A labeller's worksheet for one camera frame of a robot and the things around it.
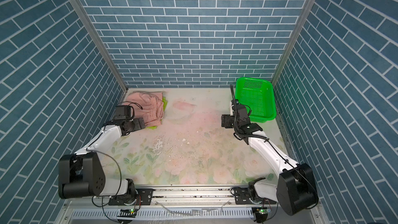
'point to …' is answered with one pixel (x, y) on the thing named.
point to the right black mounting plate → (242, 196)
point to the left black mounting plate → (145, 197)
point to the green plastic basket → (259, 94)
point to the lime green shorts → (165, 101)
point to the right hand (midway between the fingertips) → (227, 115)
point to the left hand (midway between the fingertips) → (135, 124)
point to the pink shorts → (149, 105)
